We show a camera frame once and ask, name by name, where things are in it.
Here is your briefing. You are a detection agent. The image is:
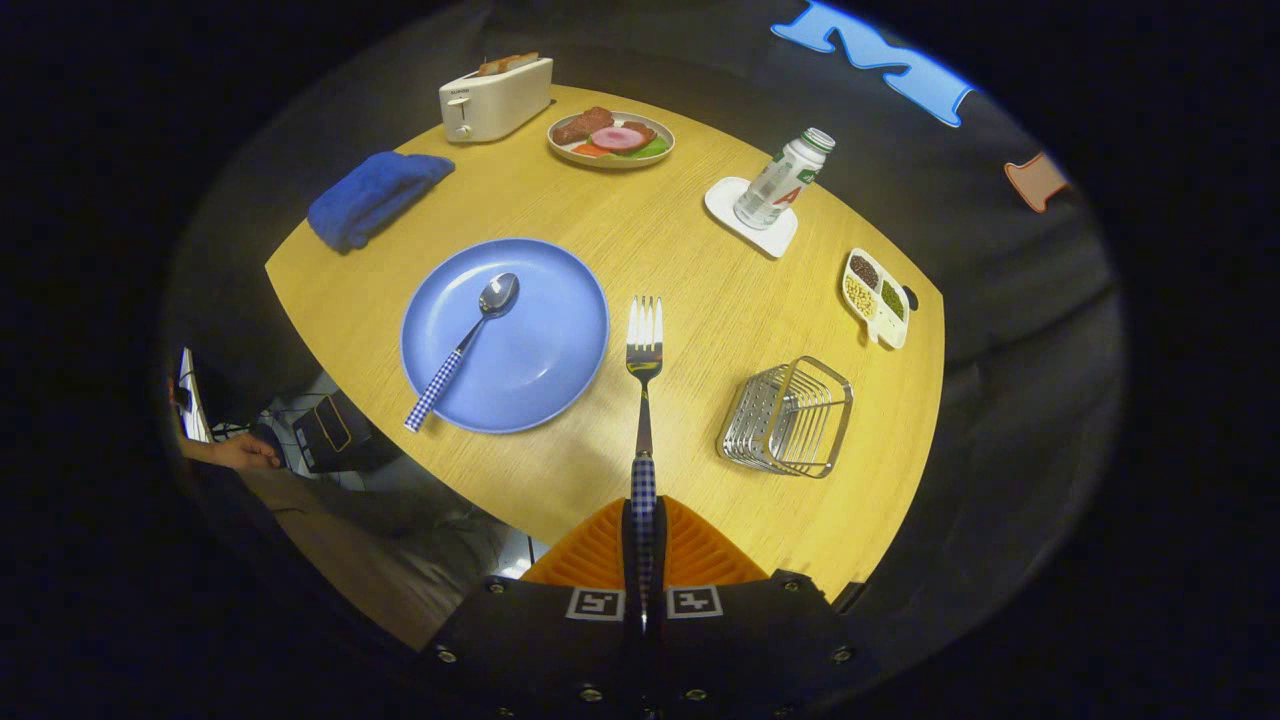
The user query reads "blue plate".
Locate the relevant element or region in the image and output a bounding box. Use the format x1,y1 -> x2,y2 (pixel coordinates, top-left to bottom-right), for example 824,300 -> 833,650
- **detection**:
400,237 -> 611,435

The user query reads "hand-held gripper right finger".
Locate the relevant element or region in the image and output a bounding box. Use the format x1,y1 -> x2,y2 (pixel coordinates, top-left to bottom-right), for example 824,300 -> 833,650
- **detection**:
640,497 -> 871,720

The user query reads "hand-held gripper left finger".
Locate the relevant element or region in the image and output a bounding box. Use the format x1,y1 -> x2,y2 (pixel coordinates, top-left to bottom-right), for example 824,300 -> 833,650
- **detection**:
420,497 -> 646,720

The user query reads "checked handle fork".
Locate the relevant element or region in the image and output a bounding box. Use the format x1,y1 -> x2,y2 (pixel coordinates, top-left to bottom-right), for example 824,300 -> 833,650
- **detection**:
626,295 -> 664,641

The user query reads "brown meat piece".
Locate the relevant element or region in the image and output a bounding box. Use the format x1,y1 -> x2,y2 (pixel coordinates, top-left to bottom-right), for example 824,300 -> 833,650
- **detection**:
552,106 -> 615,147

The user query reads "checked handle spoon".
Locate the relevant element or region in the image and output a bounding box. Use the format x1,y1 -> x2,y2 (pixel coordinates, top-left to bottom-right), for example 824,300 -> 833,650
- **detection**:
404,272 -> 521,434

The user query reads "white toaster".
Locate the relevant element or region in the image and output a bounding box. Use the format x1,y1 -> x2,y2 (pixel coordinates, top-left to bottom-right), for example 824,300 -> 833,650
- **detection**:
439,57 -> 554,144

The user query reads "white food plate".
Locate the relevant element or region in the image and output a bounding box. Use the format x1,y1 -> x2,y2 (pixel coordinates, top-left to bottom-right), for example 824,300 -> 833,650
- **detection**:
547,106 -> 676,169

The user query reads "white divided dish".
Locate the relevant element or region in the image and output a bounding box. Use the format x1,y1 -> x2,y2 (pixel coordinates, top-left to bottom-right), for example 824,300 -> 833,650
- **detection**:
841,248 -> 913,350

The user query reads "blue towel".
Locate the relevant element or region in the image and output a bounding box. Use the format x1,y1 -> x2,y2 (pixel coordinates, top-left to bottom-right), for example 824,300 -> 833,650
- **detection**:
307,151 -> 456,254

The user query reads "black box device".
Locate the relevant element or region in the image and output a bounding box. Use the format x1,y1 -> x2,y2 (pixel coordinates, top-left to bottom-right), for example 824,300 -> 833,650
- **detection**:
292,392 -> 376,473

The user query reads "white coaster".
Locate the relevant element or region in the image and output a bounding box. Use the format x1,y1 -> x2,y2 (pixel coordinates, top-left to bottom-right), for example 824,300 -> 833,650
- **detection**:
704,177 -> 799,260

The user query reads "white drink bottle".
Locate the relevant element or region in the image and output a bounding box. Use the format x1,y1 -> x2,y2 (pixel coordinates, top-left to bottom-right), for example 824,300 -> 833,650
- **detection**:
733,127 -> 836,231

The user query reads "white board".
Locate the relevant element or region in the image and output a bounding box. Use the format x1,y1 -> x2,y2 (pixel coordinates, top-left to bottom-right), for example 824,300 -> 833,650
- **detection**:
175,347 -> 213,444

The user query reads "metal wire rack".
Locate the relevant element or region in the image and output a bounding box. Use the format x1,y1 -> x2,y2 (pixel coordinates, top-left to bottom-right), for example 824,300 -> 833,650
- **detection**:
716,356 -> 854,479

